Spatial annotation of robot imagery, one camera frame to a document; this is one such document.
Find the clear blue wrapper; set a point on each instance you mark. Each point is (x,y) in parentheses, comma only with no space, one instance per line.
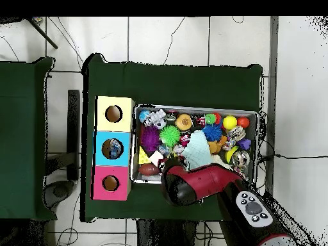
(164,149)

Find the mint green waffle cloth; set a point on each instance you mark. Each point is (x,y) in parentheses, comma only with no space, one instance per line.
(197,151)

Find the crushed clear plastic bottle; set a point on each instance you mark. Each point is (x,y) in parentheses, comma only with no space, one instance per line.
(115,148)

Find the cream waffle cloth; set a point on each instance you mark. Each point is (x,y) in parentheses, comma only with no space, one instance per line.
(221,160)

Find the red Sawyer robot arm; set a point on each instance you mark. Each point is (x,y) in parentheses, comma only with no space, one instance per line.
(210,179)

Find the wooden box three holes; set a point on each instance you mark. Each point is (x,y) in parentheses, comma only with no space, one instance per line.
(125,123)

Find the green spiky rubber ball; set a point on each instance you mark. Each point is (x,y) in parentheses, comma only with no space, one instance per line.
(169,135)

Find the purple spiky ball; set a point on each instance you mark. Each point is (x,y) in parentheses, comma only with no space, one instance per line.
(150,138)

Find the silver toy robot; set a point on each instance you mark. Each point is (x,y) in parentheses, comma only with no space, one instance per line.
(153,119)

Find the plain wooden cube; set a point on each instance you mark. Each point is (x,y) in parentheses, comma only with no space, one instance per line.
(155,157)

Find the blue globe ball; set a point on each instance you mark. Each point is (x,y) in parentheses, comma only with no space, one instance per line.
(143,116)

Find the small brown football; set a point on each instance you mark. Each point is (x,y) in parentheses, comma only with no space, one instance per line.
(148,169)

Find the blue spiky rubber ball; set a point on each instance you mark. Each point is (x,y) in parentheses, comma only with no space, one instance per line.
(212,132)

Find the dark green table cloth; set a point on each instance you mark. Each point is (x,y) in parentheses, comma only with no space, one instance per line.
(179,84)

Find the smooth yellow ball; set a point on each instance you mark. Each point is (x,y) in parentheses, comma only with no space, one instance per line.
(229,122)

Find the dark green side table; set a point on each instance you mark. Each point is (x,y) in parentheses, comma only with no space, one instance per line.
(23,128)

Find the black tripod leg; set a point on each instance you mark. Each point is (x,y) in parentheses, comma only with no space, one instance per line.
(43,34)

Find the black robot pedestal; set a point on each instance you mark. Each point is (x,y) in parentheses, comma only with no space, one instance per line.
(166,235)

